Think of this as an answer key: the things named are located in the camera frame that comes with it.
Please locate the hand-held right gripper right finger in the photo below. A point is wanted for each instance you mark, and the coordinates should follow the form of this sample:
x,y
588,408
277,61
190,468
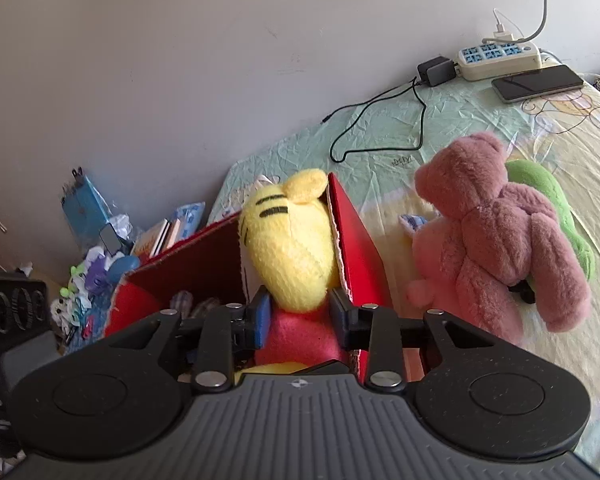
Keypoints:
x,y
338,321

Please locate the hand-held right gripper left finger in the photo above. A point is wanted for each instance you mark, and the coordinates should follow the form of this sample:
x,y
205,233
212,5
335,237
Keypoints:
x,y
261,321

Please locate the red cardboard box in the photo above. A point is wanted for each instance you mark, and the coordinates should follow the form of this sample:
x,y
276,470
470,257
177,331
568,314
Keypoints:
x,y
360,240

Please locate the yellow plush bear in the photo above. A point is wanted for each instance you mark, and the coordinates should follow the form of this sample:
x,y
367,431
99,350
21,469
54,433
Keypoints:
x,y
290,240

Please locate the plaid fabric toy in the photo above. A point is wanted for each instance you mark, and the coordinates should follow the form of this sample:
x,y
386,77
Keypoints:
x,y
192,305

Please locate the pile of small toys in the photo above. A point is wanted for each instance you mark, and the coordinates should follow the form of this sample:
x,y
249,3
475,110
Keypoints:
x,y
87,285

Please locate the blue and white packet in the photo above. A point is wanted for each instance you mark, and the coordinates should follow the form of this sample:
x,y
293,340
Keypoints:
x,y
190,215

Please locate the stack of books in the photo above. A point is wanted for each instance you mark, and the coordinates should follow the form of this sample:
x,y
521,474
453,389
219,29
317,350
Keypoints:
x,y
152,240

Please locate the pink plush bear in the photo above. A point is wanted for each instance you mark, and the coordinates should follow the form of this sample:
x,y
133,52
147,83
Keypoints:
x,y
480,235

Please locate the printed bed sheet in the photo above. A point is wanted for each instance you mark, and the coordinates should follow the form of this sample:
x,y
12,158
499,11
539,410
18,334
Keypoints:
x,y
455,105

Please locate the green plush toy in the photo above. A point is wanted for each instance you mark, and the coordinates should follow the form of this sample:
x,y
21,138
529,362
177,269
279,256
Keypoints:
x,y
540,177

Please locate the black power adapter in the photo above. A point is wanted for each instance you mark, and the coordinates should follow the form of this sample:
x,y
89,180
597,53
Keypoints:
x,y
437,72

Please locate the white power strip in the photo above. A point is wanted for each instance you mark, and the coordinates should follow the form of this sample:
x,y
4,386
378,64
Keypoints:
x,y
495,60

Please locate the black smartphone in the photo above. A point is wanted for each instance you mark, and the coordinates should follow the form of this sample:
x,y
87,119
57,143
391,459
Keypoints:
x,y
537,82

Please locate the white USB charger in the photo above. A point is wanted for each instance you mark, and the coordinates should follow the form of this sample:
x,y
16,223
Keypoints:
x,y
503,34

